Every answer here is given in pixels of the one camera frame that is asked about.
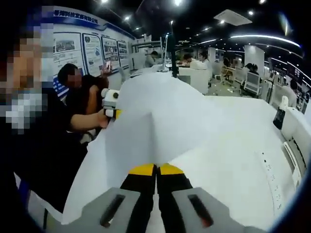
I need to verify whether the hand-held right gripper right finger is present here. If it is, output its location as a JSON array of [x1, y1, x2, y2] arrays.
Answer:
[[156, 163, 259, 233]]

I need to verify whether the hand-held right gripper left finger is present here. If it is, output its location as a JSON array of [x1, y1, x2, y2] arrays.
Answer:
[[68, 163, 156, 233]]

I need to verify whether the stack of white printing papers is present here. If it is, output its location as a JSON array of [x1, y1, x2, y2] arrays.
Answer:
[[62, 72, 234, 225]]

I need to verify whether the person's left hand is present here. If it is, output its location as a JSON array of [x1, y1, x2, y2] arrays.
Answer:
[[97, 110, 110, 130]]

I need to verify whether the black stand pole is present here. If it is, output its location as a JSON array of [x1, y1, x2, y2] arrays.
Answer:
[[170, 20, 180, 78]]

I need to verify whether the black cup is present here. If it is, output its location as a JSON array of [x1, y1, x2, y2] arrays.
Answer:
[[272, 109, 286, 129]]

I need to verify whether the white desktop printer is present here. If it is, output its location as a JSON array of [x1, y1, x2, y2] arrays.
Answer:
[[278, 106, 308, 187]]

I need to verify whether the white office chair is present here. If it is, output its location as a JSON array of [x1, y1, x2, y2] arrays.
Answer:
[[243, 72, 263, 96]]

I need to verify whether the white paper roll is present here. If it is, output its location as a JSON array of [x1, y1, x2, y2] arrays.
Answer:
[[279, 95, 290, 111]]

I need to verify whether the ceiling air conditioner unit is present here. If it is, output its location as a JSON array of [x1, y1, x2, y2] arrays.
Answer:
[[213, 9, 254, 26]]

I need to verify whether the blue wall display board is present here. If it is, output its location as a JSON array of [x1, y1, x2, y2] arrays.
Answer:
[[52, 16, 137, 76]]

